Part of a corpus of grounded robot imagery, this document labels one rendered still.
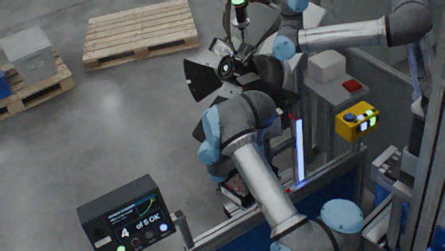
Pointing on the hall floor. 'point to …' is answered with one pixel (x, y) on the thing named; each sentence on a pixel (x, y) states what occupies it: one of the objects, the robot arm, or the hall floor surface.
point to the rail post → (360, 184)
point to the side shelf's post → (329, 133)
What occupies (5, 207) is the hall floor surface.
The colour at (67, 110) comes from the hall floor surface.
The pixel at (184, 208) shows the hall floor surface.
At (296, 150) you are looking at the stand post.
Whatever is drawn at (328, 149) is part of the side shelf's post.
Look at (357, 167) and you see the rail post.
